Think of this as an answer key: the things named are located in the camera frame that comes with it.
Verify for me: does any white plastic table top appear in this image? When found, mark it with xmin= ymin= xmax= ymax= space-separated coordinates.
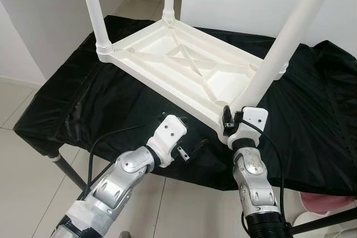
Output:
xmin=96 ymin=18 xmax=289 ymax=138

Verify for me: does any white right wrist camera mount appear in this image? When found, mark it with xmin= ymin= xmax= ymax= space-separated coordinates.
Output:
xmin=227 ymin=106 xmax=269 ymax=150

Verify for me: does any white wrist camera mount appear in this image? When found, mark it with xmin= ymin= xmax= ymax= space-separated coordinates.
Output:
xmin=147 ymin=114 xmax=189 ymax=167
xmin=227 ymin=106 xmax=269 ymax=150

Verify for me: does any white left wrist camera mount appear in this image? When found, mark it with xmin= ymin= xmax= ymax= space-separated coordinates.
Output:
xmin=147 ymin=114 xmax=189 ymax=167

